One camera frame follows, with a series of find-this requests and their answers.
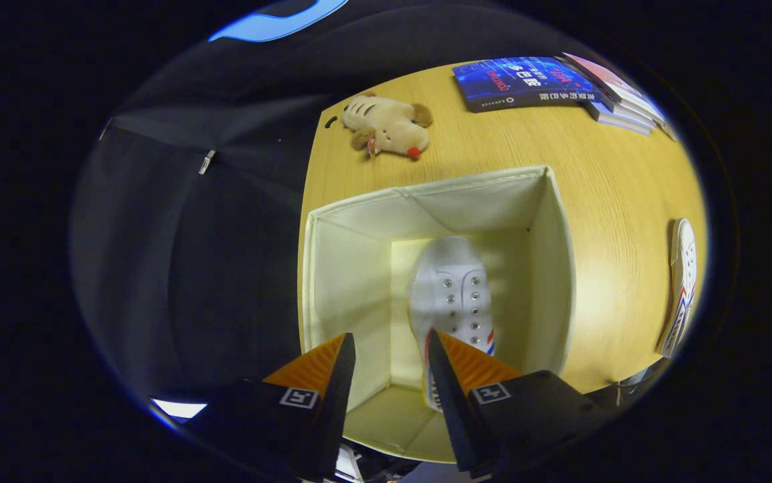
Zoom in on pink cover book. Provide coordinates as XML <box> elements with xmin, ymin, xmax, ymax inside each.
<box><xmin>563</xmin><ymin>52</ymin><xmax>668</xmax><ymax>125</ymax></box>

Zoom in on brown plush toy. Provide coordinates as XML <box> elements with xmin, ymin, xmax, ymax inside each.
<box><xmin>342</xmin><ymin>93</ymin><xmax>434</xmax><ymax>160</ymax></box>

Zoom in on grey cover book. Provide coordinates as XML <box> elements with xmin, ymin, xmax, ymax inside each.
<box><xmin>584</xmin><ymin>80</ymin><xmax>659</xmax><ymax>129</ymax></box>

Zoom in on white canvas shoe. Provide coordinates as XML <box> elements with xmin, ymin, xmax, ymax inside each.
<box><xmin>656</xmin><ymin>218</ymin><xmax>698</xmax><ymax>360</ymax></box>
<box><xmin>407</xmin><ymin>235</ymin><xmax>496</xmax><ymax>412</ymax></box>

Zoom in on computer monitor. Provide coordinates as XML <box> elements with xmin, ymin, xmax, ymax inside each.
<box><xmin>151</xmin><ymin>398</ymin><xmax>207</xmax><ymax>420</ymax></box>

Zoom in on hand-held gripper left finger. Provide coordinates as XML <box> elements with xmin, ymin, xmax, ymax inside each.
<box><xmin>188</xmin><ymin>332</ymin><xmax>357</xmax><ymax>480</ymax></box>

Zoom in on dark blue book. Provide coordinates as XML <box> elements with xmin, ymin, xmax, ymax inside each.
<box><xmin>452</xmin><ymin>56</ymin><xmax>602</xmax><ymax>113</ymax></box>

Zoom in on beige fabric storage box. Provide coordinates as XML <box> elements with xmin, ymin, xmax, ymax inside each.
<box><xmin>297</xmin><ymin>165</ymin><xmax>575</xmax><ymax>464</ymax></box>

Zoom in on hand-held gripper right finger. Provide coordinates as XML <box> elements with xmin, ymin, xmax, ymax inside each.
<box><xmin>425</xmin><ymin>327</ymin><xmax>611</xmax><ymax>478</ymax></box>

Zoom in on light blue cover book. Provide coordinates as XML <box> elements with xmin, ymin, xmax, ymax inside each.
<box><xmin>587</xmin><ymin>101</ymin><xmax>653</xmax><ymax>136</ymax></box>

